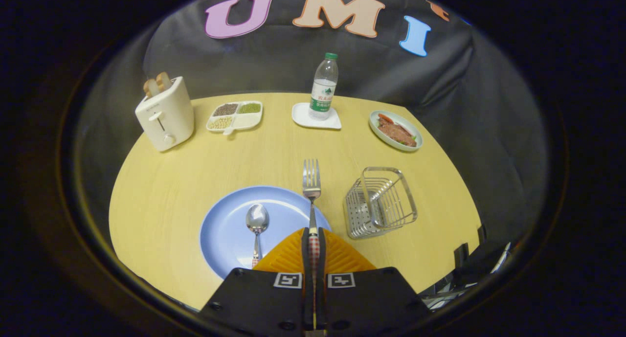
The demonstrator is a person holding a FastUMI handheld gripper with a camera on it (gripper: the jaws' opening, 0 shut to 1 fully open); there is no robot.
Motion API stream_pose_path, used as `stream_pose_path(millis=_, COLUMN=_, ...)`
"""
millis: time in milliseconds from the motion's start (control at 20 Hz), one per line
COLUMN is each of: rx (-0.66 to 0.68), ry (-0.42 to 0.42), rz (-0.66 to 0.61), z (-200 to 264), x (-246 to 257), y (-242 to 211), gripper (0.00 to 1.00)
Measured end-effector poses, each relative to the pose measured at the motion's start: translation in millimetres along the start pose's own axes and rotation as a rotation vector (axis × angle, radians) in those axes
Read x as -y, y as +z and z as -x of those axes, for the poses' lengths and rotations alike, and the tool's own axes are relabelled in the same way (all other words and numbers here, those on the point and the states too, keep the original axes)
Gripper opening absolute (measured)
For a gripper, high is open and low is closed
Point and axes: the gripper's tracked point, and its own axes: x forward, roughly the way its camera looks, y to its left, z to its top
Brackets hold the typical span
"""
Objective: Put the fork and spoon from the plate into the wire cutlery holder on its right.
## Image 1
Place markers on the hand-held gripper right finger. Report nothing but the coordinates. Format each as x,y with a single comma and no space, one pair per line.
322,278

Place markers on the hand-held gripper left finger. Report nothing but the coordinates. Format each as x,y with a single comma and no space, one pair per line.
305,258

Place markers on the blue round plate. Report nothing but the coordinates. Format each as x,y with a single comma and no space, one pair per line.
225,234

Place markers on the white square coaster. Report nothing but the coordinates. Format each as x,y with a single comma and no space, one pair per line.
301,117

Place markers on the pale green food plate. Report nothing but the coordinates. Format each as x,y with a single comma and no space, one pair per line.
379,131

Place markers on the dark equipment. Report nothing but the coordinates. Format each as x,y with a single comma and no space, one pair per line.
474,268

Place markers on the cooked meat slices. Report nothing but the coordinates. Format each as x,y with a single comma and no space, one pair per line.
397,132

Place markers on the white divided dish of beans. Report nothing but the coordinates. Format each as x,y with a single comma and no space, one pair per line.
234,116

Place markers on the clear water bottle green cap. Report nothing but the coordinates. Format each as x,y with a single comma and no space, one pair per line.
323,92

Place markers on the black backdrop cloth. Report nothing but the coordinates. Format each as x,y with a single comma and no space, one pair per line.
274,63

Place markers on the cream white toaster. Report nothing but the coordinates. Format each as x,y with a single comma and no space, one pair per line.
164,119

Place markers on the toast slice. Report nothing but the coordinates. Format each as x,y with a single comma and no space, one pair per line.
150,87
164,80

